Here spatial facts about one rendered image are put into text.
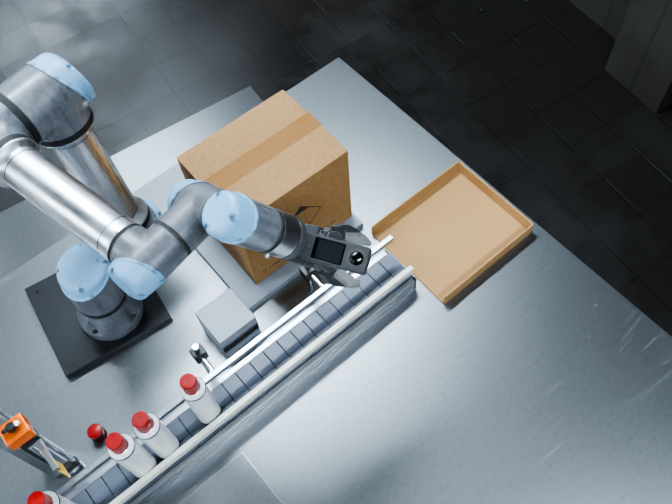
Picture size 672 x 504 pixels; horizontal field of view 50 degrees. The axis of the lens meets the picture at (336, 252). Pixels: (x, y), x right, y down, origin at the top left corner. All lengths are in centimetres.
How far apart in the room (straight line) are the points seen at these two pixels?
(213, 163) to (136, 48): 201
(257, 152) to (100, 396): 66
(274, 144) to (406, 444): 72
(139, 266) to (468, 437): 84
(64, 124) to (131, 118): 192
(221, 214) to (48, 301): 88
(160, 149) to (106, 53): 160
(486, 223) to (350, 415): 59
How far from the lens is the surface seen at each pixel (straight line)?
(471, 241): 181
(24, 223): 205
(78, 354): 178
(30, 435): 139
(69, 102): 138
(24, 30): 389
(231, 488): 156
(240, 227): 107
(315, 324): 165
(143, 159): 205
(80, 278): 160
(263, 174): 158
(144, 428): 143
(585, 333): 176
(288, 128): 165
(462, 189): 189
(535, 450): 164
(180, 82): 338
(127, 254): 113
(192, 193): 116
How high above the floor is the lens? 239
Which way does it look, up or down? 60 degrees down
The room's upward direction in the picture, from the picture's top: 6 degrees counter-clockwise
